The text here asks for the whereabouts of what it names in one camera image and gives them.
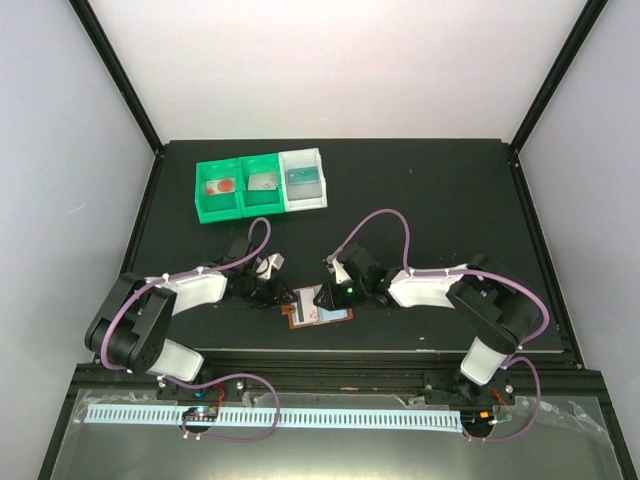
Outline red spotted card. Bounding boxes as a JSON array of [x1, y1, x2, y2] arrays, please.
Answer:
[[204, 177, 235, 196]]

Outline teal card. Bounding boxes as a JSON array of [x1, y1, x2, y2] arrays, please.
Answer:
[[286, 166, 320, 186]]

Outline left black frame post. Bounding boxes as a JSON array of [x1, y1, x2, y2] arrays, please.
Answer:
[[69, 0, 163, 154]]

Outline small circuit board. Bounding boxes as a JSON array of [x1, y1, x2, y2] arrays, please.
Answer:
[[182, 406, 219, 423]]

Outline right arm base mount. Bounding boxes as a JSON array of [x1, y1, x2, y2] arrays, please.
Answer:
[[421, 369, 515, 408]]

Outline middle green bin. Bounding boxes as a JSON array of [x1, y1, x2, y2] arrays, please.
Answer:
[[238, 153, 285, 217]]

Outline white slotted cable duct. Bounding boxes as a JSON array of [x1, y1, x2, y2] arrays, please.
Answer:
[[84, 404, 463, 433]]

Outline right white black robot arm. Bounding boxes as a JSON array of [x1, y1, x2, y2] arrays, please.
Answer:
[[313, 244, 550, 403]]

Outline right black frame post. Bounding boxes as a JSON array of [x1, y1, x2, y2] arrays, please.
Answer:
[[510, 0, 608, 154]]

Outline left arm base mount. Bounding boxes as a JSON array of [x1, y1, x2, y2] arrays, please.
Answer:
[[157, 364, 246, 403]]

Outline black frame post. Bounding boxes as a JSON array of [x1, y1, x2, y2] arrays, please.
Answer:
[[510, 0, 608, 154], [69, 0, 163, 154]]

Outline white translucent bin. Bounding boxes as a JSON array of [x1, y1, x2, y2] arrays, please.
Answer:
[[278, 148, 328, 212]]

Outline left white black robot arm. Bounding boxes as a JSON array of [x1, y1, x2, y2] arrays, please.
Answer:
[[84, 238, 298, 399]]

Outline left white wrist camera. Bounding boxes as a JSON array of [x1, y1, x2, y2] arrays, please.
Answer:
[[256, 253, 284, 281]]

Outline green bin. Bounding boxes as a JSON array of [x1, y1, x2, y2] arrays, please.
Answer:
[[238, 153, 285, 217], [194, 158, 242, 224]]

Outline light blue card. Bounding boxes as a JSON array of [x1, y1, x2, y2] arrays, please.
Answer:
[[318, 308, 351, 322]]

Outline brown leather card holder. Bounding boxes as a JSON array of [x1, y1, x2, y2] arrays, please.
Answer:
[[281, 285, 353, 329]]

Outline left green bin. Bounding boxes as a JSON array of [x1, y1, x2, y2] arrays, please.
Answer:
[[194, 158, 242, 224]]

